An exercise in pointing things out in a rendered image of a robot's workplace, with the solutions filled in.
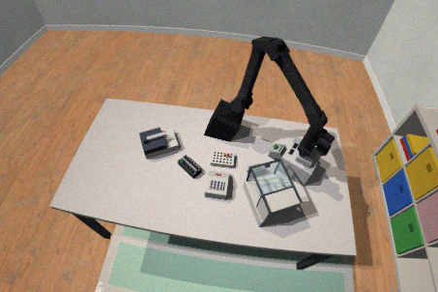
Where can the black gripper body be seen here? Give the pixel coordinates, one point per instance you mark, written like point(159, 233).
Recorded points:
point(303, 145)

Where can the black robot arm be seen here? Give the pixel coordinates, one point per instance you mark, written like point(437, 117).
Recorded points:
point(274, 46)

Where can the white tube rack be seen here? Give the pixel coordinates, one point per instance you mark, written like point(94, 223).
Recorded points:
point(219, 160)

